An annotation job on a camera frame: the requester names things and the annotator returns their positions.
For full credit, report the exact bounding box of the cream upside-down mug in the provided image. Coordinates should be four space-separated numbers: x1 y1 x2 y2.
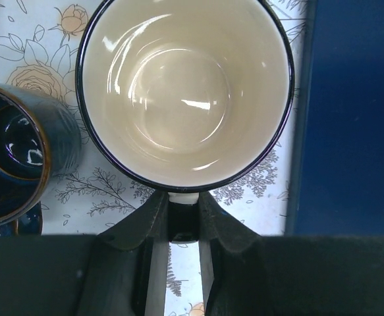
74 0 295 244

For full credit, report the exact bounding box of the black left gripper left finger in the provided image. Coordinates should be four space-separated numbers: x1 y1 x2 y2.
0 192 168 315

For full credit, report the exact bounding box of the dark blue small mug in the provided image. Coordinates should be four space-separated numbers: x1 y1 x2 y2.
0 84 82 226

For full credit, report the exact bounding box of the dark blue tray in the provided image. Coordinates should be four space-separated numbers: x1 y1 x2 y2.
285 1 384 235

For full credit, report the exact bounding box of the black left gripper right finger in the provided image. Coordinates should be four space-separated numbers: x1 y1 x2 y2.
198 192 384 315

